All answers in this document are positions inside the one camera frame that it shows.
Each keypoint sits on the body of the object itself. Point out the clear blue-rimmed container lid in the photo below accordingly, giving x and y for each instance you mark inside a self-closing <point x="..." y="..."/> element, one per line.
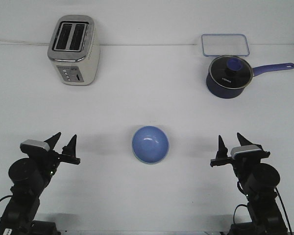
<point x="214" y="45"/>

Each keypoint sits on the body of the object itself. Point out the silver cream two-slot toaster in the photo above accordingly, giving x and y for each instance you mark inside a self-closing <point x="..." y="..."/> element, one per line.
<point x="74" y="50"/>

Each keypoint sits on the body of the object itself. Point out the blue bowl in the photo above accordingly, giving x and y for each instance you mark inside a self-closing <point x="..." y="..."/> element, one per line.
<point x="148" y="134"/>

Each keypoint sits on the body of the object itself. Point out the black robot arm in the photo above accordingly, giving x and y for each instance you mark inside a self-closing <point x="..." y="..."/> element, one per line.
<point x="30" y="176"/>
<point x="257" y="181"/>

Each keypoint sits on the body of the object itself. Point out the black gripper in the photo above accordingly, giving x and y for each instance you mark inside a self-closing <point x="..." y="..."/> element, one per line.
<point x="49" y="161"/>
<point x="244" y="162"/>

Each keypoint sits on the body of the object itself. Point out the green bowl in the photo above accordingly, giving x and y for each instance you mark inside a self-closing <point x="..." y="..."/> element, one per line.
<point x="150" y="153"/>

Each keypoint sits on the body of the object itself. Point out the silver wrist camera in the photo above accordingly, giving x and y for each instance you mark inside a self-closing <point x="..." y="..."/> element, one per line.
<point x="236" y="151"/>
<point x="34" y="144"/>

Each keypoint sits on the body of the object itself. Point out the blue saucepan with handle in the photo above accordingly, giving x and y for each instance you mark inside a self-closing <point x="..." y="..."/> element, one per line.
<point x="227" y="93"/>

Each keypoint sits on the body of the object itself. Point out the glass pot lid blue knob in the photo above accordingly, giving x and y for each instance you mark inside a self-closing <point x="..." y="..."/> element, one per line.
<point x="230" y="72"/>

